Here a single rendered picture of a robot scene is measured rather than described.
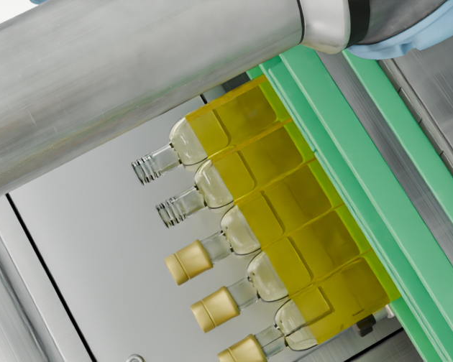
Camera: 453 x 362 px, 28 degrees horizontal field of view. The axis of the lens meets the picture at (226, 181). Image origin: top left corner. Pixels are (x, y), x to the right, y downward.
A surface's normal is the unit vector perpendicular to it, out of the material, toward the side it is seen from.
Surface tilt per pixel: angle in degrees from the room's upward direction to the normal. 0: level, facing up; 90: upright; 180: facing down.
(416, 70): 90
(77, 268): 90
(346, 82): 90
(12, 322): 90
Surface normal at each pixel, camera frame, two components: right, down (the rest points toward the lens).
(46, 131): 0.40, 0.49
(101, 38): 0.14, -0.09
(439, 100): 0.00, -0.25
